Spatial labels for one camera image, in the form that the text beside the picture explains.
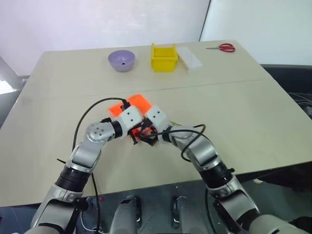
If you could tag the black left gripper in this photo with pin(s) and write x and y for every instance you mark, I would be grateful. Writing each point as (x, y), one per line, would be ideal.
(132, 131)

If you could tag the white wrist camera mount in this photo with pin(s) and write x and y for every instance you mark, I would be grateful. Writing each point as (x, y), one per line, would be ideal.
(157, 118)
(129, 118)

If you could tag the dark rounded grey shape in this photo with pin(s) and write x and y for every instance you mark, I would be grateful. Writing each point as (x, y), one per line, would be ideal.
(187, 214)
(126, 214)

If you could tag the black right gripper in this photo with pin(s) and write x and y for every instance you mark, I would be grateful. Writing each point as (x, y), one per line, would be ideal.
(153, 131)

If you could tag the purple bowl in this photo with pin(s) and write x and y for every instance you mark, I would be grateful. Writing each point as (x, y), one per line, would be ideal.
(122, 60)

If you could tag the yellow plastic bin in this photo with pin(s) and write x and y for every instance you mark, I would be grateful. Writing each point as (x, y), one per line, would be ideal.
(163, 59)

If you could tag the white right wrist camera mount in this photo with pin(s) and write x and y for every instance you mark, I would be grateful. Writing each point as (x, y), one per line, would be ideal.
(157, 118)

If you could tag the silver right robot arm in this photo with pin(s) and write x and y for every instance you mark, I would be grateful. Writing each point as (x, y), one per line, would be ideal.
(207, 151)

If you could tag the orange pouch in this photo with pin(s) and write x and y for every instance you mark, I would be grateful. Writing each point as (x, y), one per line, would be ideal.
(140, 103)

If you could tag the grey slanted frame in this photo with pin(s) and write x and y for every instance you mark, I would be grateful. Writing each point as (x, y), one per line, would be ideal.
(11, 75)

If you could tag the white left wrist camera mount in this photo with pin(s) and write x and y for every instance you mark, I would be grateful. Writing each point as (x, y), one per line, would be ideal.
(129, 118)

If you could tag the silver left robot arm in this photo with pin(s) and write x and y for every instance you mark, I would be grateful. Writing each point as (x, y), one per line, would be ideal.
(95, 132)

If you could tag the clear white plastic box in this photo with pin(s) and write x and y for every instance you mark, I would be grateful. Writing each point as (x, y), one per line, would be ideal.
(190, 59)

